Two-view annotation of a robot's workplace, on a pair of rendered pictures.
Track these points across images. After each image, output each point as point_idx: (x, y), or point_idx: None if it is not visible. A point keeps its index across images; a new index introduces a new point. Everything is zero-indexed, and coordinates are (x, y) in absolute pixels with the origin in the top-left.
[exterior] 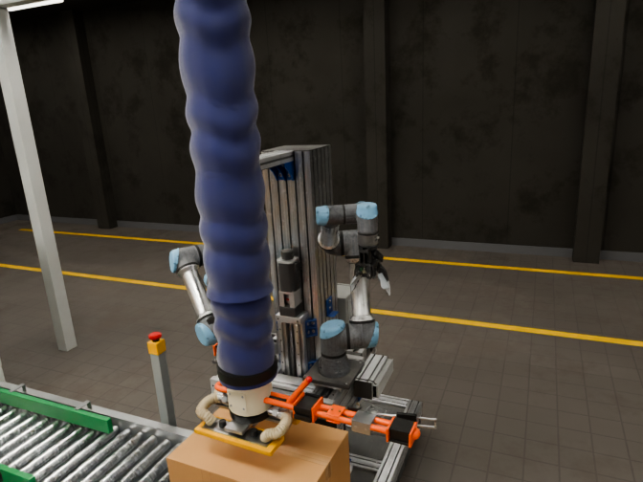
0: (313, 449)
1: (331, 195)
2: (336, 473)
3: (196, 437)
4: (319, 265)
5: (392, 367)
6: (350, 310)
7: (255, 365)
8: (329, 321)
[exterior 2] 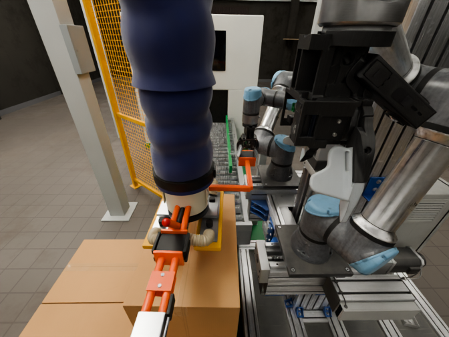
0: (197, 281)
1: None
2: (200, 319)
3: None
4: (379, 125)
5: (411, 316)
6: (418, 212)
7: (158, 169)
8: (331, 197)
